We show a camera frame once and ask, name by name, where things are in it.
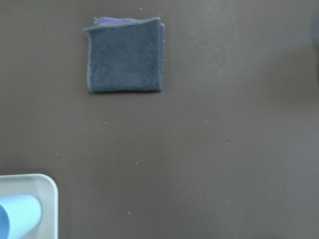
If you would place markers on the cream serving tray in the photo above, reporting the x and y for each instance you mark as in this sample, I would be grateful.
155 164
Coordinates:
44 189

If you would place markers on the gray folded cloth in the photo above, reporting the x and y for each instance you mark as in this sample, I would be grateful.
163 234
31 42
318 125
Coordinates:
125 54

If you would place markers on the blue plastic cup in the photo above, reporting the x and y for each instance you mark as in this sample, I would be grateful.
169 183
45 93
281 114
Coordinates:
19 214

